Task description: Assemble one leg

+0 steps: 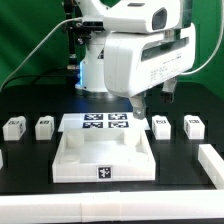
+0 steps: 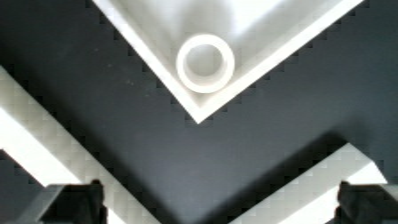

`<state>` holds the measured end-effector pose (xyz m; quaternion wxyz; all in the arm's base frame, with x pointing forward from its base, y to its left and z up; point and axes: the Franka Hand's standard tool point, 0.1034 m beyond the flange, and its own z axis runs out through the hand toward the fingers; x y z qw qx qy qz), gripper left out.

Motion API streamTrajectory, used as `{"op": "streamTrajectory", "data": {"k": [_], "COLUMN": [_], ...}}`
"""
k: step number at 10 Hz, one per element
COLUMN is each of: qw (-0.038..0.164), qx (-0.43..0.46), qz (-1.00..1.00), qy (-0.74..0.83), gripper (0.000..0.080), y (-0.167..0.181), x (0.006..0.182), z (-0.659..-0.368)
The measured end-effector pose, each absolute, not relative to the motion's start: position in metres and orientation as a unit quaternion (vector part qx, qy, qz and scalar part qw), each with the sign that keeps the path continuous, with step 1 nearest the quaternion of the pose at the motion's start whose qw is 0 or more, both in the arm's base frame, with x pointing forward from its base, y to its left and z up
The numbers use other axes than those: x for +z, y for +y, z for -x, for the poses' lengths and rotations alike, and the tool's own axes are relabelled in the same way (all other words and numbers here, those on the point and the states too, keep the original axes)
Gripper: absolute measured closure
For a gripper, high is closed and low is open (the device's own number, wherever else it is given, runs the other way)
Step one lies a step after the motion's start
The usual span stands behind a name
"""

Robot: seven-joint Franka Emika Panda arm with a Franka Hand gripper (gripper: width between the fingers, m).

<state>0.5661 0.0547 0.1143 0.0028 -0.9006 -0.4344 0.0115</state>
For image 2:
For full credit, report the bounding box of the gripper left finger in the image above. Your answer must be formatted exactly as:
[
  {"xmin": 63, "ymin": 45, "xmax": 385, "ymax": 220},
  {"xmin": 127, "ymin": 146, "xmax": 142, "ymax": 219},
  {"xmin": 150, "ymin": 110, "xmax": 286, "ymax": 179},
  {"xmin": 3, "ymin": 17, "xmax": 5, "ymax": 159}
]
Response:
[{"xmin": 15, "ymin": 179, "xmax": 108, "ymax": 224}]

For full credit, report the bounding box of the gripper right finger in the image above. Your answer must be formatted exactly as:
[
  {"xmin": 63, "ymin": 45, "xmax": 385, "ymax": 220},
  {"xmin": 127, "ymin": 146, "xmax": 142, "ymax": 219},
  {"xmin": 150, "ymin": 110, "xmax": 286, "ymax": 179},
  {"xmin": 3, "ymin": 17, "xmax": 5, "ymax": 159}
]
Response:
[{"xmin": 333, "ymin": 181, "xmax": 398, "ymax": 224}]

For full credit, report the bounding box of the white square tabletop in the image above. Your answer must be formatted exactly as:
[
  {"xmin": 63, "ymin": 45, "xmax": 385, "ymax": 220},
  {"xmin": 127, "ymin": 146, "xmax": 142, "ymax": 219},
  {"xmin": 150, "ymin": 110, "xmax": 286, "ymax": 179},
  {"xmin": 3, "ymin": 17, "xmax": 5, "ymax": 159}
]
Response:
[{"xmin": 92, "ymin": 0, "xmax": 364, "ymax": 122}]

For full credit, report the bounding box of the white obstacle wall right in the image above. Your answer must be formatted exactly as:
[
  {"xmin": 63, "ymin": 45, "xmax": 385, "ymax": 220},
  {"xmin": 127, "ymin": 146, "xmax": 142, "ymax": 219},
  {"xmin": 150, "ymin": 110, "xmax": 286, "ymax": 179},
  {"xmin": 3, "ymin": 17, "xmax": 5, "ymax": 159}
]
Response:
[{"xmin": 229, "ymin": 143, "xmax": 387, "ymax": 224}]

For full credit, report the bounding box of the white obstacle wall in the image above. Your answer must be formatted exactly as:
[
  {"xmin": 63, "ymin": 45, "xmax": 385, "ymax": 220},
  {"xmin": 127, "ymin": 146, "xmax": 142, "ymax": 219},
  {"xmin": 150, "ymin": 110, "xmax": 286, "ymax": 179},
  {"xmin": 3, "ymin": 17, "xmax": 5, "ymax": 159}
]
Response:
[
  {"xmin": 0, "ymin": 67, "xmax": 159, "ymax": 224},
  {"xmin": 229, "ymin": 143, "xmax": 387, "ymax": 224}
]

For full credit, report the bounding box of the white obstacle wall front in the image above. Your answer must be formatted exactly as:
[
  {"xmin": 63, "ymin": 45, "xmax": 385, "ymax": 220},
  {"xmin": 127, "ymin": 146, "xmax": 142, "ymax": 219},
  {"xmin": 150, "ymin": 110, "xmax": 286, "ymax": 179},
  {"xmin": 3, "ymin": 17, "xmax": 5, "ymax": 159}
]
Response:
[{"xmin": 0, "ymin": 67, "xmax": 159, "ymax": 224}]

